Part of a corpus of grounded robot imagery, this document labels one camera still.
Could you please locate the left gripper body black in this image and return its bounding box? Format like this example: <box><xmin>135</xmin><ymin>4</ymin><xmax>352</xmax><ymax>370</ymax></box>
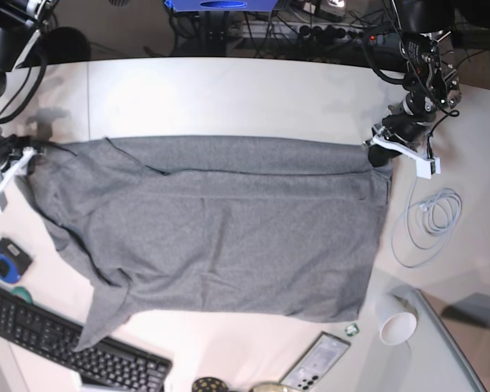
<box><xmin>381</xmin><ymin>108</ymin><xmax>435</xmax><ymax>143</ymax></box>

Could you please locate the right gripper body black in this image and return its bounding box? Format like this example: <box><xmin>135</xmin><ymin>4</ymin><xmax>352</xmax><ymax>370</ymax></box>
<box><xmin>0</xmin><ymin>135</ymin><xmax>27</xmax><ymax>170</ymax></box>

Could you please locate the grey t-shirt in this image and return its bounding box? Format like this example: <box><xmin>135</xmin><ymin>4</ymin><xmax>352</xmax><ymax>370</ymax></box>
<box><xmin>18</xmin><ymin>136</ymin><xmax>393</xmax><ymax>350</ymax></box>

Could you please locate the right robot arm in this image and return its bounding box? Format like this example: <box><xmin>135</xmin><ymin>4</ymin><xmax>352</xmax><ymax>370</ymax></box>
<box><xmin>0</xmin><ymin>0</ymin><xmax>58</xmax><ymax>171</ymax></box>

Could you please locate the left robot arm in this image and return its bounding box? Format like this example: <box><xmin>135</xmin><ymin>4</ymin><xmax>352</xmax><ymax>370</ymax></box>
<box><xmin>361</xmin><ymin>1</ymin><xmax>461</xmax><ymax>174</ymax></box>

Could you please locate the blue black tape measure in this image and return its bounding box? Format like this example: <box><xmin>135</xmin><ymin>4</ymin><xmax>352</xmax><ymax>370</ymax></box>
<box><xmin>0</xmin><ymin>238</ymin><xmax>33</xmax><ymax>284</ymax></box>

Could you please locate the green tape roll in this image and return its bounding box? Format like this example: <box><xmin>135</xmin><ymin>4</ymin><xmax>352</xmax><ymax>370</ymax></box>
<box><xmin>10</xmin><ymin>287</ymin><xmax>33</xmax><ymax>305</ymax></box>

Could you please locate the white paper cup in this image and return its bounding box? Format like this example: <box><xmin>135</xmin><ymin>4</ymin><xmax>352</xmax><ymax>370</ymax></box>
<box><xmin>375</xmin><ymin>294</ymin><xmax>417</xmax><ymax>346</ymax></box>

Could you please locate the small green white chip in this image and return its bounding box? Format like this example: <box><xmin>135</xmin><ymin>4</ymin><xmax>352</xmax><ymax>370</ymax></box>
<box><xmin>344</xmin><ymin>323</ymin><xmax>360</xmax><ymax>337</ymax></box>

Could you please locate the blue box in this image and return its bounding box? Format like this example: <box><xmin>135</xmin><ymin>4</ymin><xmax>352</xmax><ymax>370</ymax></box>
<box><xmin>164</xmin><ymin>0</ymin><xmax>278</xmax><ymax>12</ymax></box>

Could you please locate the black keyboard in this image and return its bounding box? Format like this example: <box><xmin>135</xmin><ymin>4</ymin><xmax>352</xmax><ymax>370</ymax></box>
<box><xmin>0</xmin><ymin>287</ymin><xmax>172</xmax><ymax>391</ymax></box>

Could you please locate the smartphone clear case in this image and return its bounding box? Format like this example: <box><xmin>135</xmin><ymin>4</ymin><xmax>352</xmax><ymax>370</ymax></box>
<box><xmin>279</xmin><ymin>332</ymin><xmax>350</xmax><ymax>391</ymax></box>

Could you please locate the gold round tin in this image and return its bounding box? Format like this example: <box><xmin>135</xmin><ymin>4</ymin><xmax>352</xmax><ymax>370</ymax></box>
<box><xmin>249</xmin><ymin>381</ymin><xmax>289</xmax><ymax>392</ymax></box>

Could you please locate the black gold dotted lid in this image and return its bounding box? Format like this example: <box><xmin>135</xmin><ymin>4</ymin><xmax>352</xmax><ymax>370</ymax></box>
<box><xmin>191</xmin><ymin>377</ymin><xmax>229</xmax><ymax>392</ymax></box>

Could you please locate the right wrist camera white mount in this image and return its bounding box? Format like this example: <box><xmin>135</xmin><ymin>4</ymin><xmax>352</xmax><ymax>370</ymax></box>
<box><xmin>0</xmin><ymin>138</ymin><xmax>46</xmax><ymax>213</ymax></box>

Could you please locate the white coiled cable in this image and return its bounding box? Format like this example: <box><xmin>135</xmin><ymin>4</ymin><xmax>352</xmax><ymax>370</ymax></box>
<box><xmin>390</xmin><ymin>163</ymin><xmax>462</xmax><ymax>270</ymax></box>

